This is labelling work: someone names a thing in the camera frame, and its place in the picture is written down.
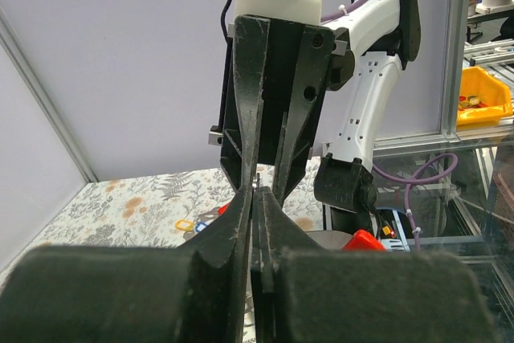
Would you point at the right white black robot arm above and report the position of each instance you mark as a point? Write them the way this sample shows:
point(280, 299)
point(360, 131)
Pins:
point(384, 37)

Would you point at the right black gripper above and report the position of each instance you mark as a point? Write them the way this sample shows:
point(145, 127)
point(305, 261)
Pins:
point(276, 75)

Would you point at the grey red key ring holder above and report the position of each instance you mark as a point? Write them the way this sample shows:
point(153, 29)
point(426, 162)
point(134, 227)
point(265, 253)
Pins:
point(257, 182)

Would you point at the yellow key tag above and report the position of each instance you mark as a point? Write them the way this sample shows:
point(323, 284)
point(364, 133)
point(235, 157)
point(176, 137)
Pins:
point(184, 225)

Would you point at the blue key tag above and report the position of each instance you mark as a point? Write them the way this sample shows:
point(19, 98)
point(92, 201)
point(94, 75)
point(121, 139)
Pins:
point(200, 226)

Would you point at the yellow storage bin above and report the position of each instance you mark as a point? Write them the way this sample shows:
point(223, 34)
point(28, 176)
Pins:
point(483, 99)

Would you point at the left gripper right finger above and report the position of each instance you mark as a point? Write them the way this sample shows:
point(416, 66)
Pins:
point(303, 292)

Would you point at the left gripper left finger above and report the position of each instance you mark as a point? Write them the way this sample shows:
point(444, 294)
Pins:
point(192, 293)

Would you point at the red key tag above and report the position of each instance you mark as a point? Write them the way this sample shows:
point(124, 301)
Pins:
point(222, 209)

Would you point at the red plastic part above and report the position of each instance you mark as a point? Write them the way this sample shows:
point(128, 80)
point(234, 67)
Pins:
point(363, 241)

